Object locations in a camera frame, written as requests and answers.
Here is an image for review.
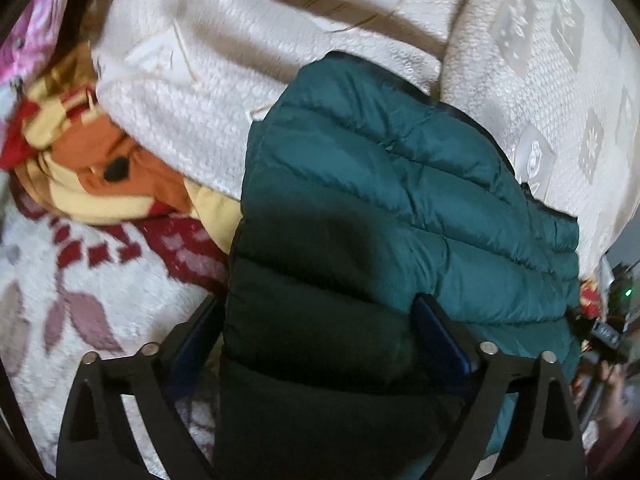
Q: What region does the orange red cartoon blanket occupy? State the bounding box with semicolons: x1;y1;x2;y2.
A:
0;42;246;256

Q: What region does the person's right hand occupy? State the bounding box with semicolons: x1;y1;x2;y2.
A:
595;362;640;443

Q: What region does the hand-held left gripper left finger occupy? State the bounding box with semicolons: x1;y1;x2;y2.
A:
56;292;227;480

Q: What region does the pink printed cloth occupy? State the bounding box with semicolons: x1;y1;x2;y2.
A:
0;0;108;91

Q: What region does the cream quilted bedspread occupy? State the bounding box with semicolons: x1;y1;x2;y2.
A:
92;0;640;276

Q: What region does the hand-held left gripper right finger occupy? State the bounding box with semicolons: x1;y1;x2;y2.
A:
412;294;588;480

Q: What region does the green puffer jacket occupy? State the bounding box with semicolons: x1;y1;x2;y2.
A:
212;50;583;480

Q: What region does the white floral blanket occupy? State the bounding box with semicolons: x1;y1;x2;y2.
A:
0;180;236;480

